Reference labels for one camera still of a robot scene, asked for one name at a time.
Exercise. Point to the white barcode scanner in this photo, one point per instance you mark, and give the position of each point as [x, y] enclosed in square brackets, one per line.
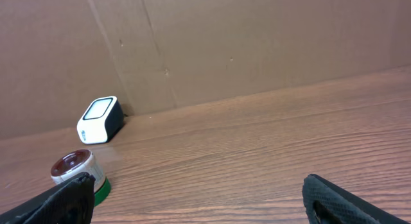
[101, 121]

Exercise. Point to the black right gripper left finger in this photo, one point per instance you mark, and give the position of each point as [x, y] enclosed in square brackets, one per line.
[71, 201]

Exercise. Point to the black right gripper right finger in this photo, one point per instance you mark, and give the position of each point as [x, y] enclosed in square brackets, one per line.
[327, 203]

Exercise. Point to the jar with green lid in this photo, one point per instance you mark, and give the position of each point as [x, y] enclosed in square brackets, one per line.
[81, 161]

